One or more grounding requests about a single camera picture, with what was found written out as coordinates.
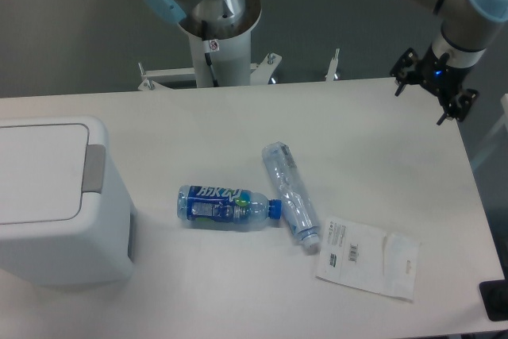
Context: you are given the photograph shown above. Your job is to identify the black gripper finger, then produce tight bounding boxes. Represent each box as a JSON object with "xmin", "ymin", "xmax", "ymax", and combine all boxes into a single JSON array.
[
  {"xmin": 437, "ymin": 89, "xmax": 479, "ymax": 125},
  {"xmin": 390, "ymin": 48, "xmax": 421, "ymax": 96}
]

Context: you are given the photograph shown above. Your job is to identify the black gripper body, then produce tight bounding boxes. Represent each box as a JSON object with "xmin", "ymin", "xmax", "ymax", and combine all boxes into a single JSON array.
[{"xmin": 418, "ymin": 46, "xmax": 474, "ymax": 98}]

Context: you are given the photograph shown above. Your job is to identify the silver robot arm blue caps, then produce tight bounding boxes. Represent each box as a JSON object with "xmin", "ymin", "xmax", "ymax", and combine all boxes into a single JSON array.
[{"xmin": 390, "ymin": 0, "xmax": 507, "ymax": 122}]

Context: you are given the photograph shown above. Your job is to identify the white trash can lid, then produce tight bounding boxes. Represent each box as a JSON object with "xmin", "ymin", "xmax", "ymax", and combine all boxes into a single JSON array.
[{"xmin": 1, "ymin": 124, "xmax": 106, "ymax": 225}]

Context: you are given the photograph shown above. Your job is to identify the white plastic trash can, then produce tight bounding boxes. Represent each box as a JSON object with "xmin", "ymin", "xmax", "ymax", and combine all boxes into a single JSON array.
[{"xmin": 1, "ymin": 116, "xmax": 137, "ymax": 286}]

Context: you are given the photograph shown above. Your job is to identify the clear crushed plastic bottle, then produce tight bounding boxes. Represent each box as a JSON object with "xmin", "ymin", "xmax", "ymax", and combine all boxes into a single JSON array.
[{"xmin": 262, "ymin": 142, "xmax": 320, "ymax": 254}]

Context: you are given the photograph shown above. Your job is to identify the white paper packaging card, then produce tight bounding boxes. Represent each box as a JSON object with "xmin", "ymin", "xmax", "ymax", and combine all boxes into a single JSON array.
[{"xmin": 315, "ymin": 217, "xmax": 421, "ymax": 301}]

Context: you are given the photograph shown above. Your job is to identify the black device at table edge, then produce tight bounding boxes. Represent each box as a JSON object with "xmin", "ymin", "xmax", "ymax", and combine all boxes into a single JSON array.
[{"xmin": 479, "ymin": 279, "xmax": 507, "ymax": 322}]

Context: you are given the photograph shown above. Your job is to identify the blue label drink bottle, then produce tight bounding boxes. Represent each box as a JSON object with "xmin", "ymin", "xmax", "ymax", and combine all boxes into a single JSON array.
[{"xmin": 177, "ymin": 185, "xmax": 282, "ymax": 225}]

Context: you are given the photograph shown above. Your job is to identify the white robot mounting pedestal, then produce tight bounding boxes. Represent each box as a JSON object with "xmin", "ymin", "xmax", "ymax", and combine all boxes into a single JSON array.
[{"xmin": 137, "ymin": 27, "xmax": 283, "ymax": 91}]

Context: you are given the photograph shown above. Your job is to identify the black cable on pedestal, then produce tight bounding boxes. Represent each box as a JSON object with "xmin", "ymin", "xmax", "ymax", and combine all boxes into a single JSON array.
[{"xmin": 200, "ymin": 19, "xmax": 220, "ymax": 87}]

